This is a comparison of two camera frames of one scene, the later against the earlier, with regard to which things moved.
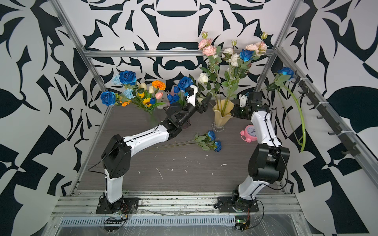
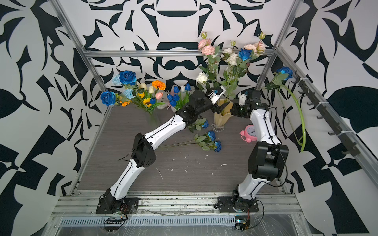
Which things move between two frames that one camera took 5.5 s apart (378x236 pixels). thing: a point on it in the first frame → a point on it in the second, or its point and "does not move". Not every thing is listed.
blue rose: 211,136 does not move
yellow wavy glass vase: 222,109 does not move
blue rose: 184,82 → 198,124
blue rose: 284,74 does not move
